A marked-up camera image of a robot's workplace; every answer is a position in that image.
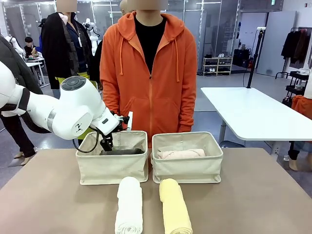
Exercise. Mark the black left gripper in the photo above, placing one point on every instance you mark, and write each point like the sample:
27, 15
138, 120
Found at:
117, 128

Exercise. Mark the dark gray towel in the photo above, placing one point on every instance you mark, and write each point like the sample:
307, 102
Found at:
126, 151

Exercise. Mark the white towel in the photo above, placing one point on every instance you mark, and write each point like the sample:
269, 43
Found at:
129, 207

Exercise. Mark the pink towel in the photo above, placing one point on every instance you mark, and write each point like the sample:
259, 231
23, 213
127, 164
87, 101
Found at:
180, 154

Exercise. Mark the yellow towel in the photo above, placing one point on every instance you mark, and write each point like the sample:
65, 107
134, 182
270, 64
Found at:
174, 209

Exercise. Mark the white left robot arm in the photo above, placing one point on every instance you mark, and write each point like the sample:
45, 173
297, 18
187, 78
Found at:
73, 104

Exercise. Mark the cream fabric basket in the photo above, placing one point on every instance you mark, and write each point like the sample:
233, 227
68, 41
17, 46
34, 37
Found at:
109, 168
185, 169

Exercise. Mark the person in orange hoodie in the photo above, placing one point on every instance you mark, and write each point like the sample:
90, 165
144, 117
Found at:
165, 85

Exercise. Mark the person in black coat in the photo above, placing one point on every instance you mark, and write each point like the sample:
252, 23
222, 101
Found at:
56, 48

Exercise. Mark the white desk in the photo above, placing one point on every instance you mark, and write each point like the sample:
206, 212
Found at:
34, 64

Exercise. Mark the white humanoid robot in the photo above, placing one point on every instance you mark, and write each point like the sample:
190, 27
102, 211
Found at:
92, 34

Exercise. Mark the seated person with black hair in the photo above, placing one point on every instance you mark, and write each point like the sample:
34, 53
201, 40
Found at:
29, 47

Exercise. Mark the wooden shoe rack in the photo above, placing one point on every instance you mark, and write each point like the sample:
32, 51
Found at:
217, 65

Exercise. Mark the white table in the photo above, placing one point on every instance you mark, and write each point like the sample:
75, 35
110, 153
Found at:
243, 112

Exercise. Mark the black utility cart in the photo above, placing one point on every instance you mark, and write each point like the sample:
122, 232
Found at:
296, 87

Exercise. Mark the clothes rack with dark garments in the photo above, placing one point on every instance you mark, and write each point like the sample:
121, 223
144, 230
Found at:
296, 46

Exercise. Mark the black camera stand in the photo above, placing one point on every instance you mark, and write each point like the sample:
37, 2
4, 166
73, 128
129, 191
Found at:
253, 61

